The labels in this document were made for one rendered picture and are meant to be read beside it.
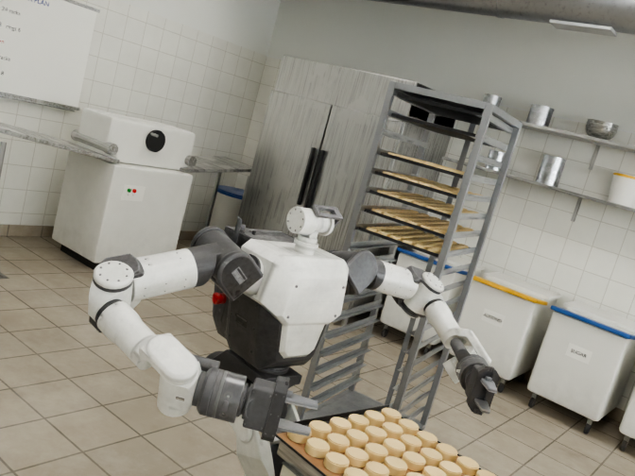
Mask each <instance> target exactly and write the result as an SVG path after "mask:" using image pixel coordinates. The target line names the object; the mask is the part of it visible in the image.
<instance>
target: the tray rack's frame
mask: <svg viewBox="0 0 635 476"><path fill-rule="evenodd" d="M394 89H396V90H397V91H399V92H401V93H403V94H406V95H408V96H413V97H417V98H420V99H424V100H429V101H433V102H437V103H440V104H445V105H449V106H453V107H457V108H461V109H465V110H469V111H477V112H481V113H483V110H484V109H485V107H486V104H487V102H483V101H479V100H475V99H470V98H467V97H462V96H458V95H454V94H449V93H442V92H438V91H434V90H429V89H425V88H421V87H417V86H413V85H408V84H404V83H400V82H396V84H395V87H394ZM492 115H493V116H495V117H497V118H498V119H500V120H502V121H503V122H505V123H507V124H508V125H510V126H512V127H513V128H514V129H513V131H512V134H511V137H510V140H509V143H508V147H507V150H506V154H505V157H504V160H503V163H502V167H501V170H500V173H499V176H498V179H497V181H496V185H495V188H494V191H493V194H492V197H491V200H490V203H489V208H488V211H487V214H486V217H485V220H484V223H483V227H482V229H481V232H480V235H479V238H478V241H477V244H476V248H475V251H474V253H473V256H472V261H471V264H470V268H469V271H468V274H467V277H466V279H465V282H464V285H463V289H462V292H461V295H460V298H459V301H458V303H457V306H456V310H455V315H454V319H455V321H456V323H457V324H458V323H459V320H460V317H461V315H462V311H463V308H464V305H465V302H466V299H467V296H468V293H469V291H470V287H471V284H472V279H473V276H474V273H475V270H476V267H477V264H478V261H479V258H480V255H481V252H482V249H483V246H484V244H485V240H486V237H487V234H488V231H489V226H490V223H491V220H492V217H493V214H494V211H495V208H496V205H497V202H498V199H499V196H500V193H501V190H502V187H503V184H504V181H505V178H506V173H507V169H508V167H509V164H510V161H511V158H512V155H513V152H514V149H515V145H516V143H517V140H518V137H519V134H520V131H521V128H522V125H523V124H522V123H521V122H520V121H518V120H517V119H515V118H514V117H512V116H511V115H509V114H508V113H506V112H505V111H503V110H501V109H500V108H498V107H497V106H494V109H493V113H492ZM435 118H436V116H435V115H434V114H432V113H430V112H429V115H428V119H427V122H429V123H433V124H434V121H435ZM430 134H431V131H428V130H424V132H423V135H422V138H421V140H422V141H423V142H426V143H428V140H429V137H430ZM470 143H471V142H470V141H466V140H465V143H464V145H463V148H462V152H461V155H460V158H459V162H458V165H457V168H456V170H460V171H462V168H463V165H464V161H465V159H466V158H463V157H466V156H467V153H468V149H469V146H470ZM425 149H426V148H424V147H421V146H420V147H419V151H418V154H417V157H416V158H420V159H423V156H424V153H425ZM419 171H420V166H418V165H415V164H414V167H413V170H412V173H411V174H412V175H418V174H419ZM433 257H434V256H432V255H430V257H429V260H428V263H427V266H426V269H425V271H426V272H429V273H430V272H431V269H432V266H433V263H434V259H435V258H433ZM415 321H416V318H412V317H411V318H410V321H409V325H408V328H407V331H406V334H405V338H404V340H403V346H402V349H401V352H400V355H399V359H398V362H397V364H396V367H395V371H394V374H393V377H392V380H391V384H390V387H389V389H388V393H387V396H386V401H385V404H383V403H382V402H380V401H378V400H375V399H372V398H370V397H368V396H366V395H364V394H362V393H359V392H357V391H355V390H354V388H355V386H356V383H355V384H353V385H351V386H350V387H349V388H348V389H347V390H345V391H344V392H342V393H340V394H338V395H336V396H334V397H333V398H331V399H328V400H326V401H324V402H323V403H321V404H320V405H319V406H318V407H317V409H316V410H315V409H311V410H309V411H307V412H305V413H304V415H303V419H302V420H305V419H310V418H316V417H326V416H330V415H336V414H341V413H347V412H351V411H357V410H362V409H368V408H371V407H378V406H383V405H389V404H390V402H391V399H392V395H393V392H394V390H393V389H392V388H393V387H394V386H396V382H397V380H398V377H399V374H400V371H398V369H400V368H401V367H402V364H403V358H404V355H405V353H404V351H405V350H407V346H408V343H409V340H410V337H411V334H409V333H410V332H412V331H413V328H414V325H415ZM449 352H450V348H445V346H444V349H443V351H442V354H441V357H440V360H439V363H438V369H437V372H436V375H435V378H434V380H433V383H432V386H431V390H430V393H429V396H428V399H427V401H426V404H425V407H424V411H423V414H422V417H421V420H420V421H419V420H417V419H415V418H413V419H412V421H414V422H416V423H417V424H418V425H419V428H420V429H421V430H424V429H425V426H426V423H427V420H428V417H429V415H430V412H431V409H432V405H433V402H434V399H435V396H436V393H437V391H438V386H439V382H440V379H441V376H442V373H443V370H444V366H443V363H445V362H446V361H447V358H448V355H449Z"/></svg>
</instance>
